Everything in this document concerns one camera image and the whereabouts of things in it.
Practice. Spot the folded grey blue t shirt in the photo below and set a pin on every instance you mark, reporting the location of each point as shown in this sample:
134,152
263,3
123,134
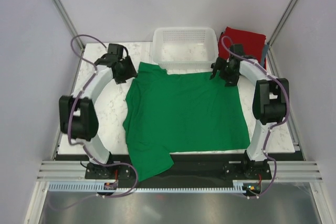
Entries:
265,50

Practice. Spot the left aluminium frame post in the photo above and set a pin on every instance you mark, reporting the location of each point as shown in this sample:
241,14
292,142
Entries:
65,17

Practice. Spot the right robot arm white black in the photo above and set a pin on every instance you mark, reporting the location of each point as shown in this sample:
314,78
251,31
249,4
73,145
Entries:
270,102

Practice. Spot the aluminium frame post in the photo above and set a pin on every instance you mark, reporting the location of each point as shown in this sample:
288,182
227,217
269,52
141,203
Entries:
65,17
288,10

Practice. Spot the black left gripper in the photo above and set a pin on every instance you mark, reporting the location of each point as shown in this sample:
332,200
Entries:
131,73

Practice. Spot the green t shirt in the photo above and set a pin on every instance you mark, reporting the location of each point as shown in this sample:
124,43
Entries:
169,113

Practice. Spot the aluminium extrusion rail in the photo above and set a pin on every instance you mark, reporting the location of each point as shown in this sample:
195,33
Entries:
284,171

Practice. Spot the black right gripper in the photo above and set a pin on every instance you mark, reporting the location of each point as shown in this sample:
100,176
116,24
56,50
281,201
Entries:
221,63

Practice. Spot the white plastic basket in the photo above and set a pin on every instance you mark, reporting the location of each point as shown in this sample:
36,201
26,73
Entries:
184,47

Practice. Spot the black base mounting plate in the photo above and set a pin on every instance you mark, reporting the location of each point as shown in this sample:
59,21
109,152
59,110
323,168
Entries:
189,170

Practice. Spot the right aluminium frame post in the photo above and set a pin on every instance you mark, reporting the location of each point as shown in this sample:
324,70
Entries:
288,10

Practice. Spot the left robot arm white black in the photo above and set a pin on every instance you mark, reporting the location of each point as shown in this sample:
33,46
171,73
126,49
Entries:
78,118

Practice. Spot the white slotted cable duct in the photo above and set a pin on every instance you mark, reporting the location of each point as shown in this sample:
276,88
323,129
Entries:
101,187

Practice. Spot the folded dark red t shirt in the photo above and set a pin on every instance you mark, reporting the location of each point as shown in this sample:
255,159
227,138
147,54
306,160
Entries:
263,63

